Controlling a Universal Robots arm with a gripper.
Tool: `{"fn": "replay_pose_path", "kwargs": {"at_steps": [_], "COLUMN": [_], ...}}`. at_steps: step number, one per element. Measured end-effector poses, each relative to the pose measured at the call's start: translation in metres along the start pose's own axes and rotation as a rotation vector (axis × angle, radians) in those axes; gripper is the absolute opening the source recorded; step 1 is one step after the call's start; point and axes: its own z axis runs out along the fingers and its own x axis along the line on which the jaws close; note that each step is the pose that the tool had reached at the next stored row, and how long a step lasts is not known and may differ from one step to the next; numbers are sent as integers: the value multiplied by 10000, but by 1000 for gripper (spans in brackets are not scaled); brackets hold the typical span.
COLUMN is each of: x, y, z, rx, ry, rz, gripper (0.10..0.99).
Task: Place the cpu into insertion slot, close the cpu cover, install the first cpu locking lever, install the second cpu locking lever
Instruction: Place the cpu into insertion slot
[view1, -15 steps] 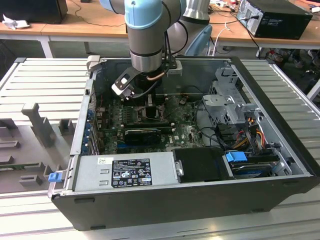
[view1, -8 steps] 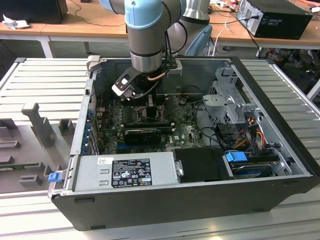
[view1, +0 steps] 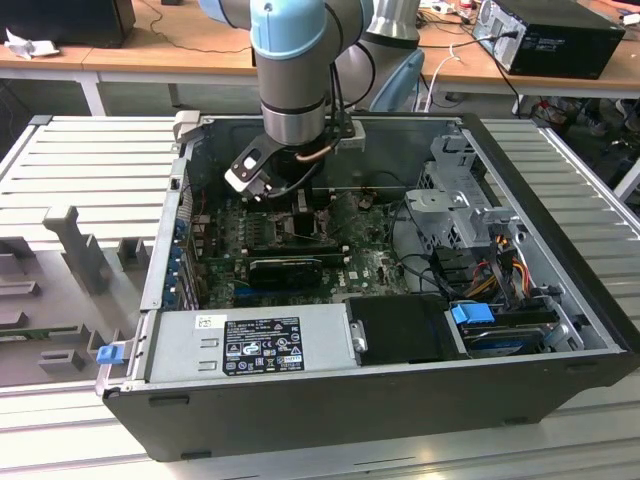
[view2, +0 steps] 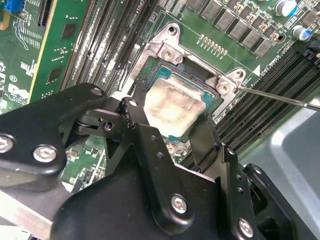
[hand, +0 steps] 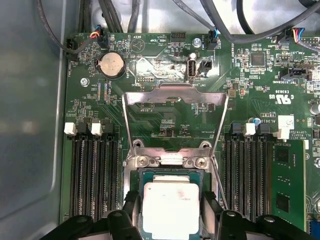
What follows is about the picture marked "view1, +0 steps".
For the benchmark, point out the pale blue teach pendant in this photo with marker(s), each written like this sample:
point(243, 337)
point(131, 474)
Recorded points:
point(400, 85)

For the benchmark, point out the crumpled white paper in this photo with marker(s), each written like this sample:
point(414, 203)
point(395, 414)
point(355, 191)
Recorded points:
point(27, 47)

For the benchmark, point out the green motherboard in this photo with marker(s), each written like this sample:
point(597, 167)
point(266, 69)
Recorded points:
point(370, 245)

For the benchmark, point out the large black box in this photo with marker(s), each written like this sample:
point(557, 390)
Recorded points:
point(65, 20)

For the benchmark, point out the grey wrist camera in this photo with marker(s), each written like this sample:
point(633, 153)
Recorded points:
point(350, 137)

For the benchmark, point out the black desktop PC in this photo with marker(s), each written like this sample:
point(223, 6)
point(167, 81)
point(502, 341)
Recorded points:
point(560, 45)

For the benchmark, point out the black open PC case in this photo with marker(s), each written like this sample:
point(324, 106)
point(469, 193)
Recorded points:
point(325, 415)

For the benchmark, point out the CPU socket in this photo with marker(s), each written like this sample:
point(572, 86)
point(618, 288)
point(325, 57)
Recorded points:
point(280, 235)

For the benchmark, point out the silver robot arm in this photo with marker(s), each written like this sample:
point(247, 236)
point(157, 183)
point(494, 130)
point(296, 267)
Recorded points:
point(292, 75)

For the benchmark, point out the silver metal drive cage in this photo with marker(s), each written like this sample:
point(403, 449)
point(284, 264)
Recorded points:
point(440, 205)

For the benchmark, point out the grey power supply unit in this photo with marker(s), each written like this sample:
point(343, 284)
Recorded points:
point(180, 345)

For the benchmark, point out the black plastic fan shroud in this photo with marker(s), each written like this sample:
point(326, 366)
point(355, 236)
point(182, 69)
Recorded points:
point(400, 325)

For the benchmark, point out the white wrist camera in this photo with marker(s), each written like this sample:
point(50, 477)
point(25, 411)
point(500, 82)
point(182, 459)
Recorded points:
point(245, 172)

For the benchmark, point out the black graphics card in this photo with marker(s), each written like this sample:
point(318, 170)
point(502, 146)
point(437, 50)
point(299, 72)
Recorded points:
point(285, 275)

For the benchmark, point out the grey parts rack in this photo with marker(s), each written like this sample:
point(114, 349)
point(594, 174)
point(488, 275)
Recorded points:
point(75, 240)

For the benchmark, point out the wooden desk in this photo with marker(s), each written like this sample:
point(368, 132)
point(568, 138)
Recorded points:
point(125, 50)
point(470, 65)

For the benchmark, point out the hard disk in blue carrier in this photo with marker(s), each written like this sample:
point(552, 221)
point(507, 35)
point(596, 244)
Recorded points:
point(472, 315)

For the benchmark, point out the blue case latch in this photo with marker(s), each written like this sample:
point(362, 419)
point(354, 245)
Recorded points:
point(109, 355)

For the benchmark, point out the small black box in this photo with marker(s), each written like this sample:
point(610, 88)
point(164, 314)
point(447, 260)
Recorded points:
point(254, 59)

